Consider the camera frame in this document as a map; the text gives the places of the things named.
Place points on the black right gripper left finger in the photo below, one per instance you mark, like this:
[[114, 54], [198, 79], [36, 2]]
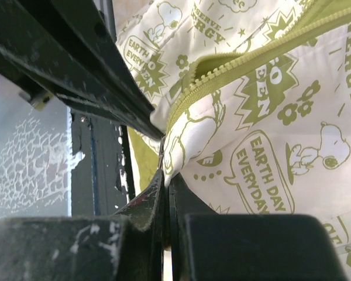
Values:
[[127, 245]]

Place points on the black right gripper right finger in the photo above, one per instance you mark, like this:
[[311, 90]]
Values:
[[206, 245]]

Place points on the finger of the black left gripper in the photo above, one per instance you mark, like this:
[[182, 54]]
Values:
[[66, 49]]

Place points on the silver zipper pull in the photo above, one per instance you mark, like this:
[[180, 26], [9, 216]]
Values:
[[161, 153]]

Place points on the cream green printed jacket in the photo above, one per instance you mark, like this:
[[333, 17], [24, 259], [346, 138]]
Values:
[[254, 98]]

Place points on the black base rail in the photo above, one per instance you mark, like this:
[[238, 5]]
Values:
[[102, 181]]

